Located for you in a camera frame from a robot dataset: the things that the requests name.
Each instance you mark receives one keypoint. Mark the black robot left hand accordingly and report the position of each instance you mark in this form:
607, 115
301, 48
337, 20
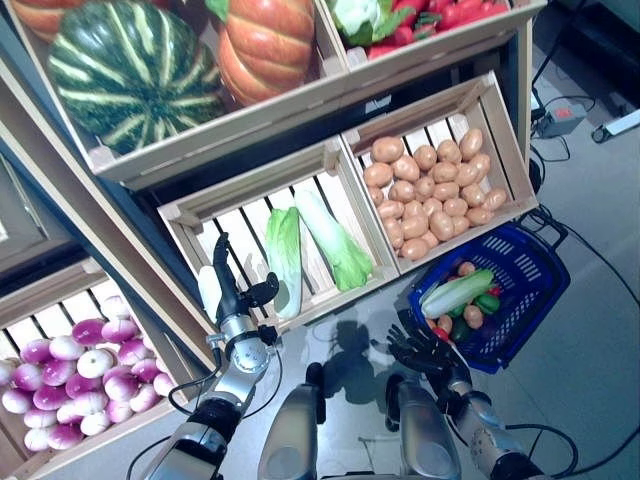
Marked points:
227, 300

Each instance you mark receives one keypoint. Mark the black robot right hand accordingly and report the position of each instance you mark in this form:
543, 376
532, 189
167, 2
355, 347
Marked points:
427, 355

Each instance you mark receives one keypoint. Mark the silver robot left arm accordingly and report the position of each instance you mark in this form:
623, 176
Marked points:
230, 385

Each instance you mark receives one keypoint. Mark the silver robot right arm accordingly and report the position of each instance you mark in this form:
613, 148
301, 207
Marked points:
480, 425

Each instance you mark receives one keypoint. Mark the blue plastic shopping basket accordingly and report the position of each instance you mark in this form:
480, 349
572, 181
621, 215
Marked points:
530, 305

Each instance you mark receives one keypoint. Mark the small red tomato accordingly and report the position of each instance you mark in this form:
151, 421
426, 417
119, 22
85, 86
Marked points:
441, 334

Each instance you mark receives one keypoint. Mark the small brown potato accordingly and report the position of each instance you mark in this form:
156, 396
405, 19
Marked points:
466, 268
472, 316
444, 324

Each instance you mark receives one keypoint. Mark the green bell pepper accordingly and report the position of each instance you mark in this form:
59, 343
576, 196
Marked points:
487, 303
456, 310
460, 330

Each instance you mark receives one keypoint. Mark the napa cabbage with pale stem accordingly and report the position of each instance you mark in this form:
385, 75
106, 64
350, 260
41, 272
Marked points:
457, 292

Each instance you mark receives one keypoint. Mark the napa cabbage light green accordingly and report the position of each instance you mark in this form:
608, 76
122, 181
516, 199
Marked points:
285, 260

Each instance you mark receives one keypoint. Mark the silver robot right leg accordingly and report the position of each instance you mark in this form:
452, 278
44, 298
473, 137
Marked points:
422, 430

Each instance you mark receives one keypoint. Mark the silver robot leg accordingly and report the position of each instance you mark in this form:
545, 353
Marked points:
422, 430
295, 430

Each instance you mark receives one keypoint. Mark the small red chili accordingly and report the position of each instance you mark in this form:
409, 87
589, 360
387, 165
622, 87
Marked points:
495, 291

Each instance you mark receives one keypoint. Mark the purple white onion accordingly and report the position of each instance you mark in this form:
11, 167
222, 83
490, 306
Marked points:
117, 374
66, 348
146, 370
27, 376
88, 331
5, 372
40, 418
65, 436
95, 423
70, 413
119, 330
91, 402
36, 439
95, 363
145, 398
122, 388
116, 306
119, 411
163, 384
50, 398
36, 351
80, 385
132, 351
16, 400
59, 372

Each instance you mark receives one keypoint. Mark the wooden slat crate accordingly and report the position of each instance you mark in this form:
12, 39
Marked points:
510, 150
240, 191
42, 296
425, 50
200, 146

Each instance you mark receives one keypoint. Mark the napa cabbage white stem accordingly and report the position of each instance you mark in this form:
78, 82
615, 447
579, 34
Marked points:
332, 235

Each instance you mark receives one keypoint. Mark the silver robot left leg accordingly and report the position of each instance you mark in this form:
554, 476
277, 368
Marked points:
295, 430

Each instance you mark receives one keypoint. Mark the green striped pumpkin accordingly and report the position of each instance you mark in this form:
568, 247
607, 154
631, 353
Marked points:
132, 75

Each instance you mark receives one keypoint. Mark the large orange pumpkin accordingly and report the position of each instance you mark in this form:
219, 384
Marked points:
265, 50

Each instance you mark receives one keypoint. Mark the grey box with red button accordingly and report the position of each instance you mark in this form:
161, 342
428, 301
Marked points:
560, 119

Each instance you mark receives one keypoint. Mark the white wheeled equipment base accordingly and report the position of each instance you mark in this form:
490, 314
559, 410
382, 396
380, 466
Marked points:
617, 126

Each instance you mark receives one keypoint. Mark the green leafy cabbage head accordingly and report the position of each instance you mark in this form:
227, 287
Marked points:
357, 17

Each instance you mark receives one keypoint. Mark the red bell pepper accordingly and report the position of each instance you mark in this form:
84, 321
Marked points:
462, 12
412, 10
397, 39

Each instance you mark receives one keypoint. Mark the wooden shelf frame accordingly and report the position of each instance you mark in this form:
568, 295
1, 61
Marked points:
75, 200

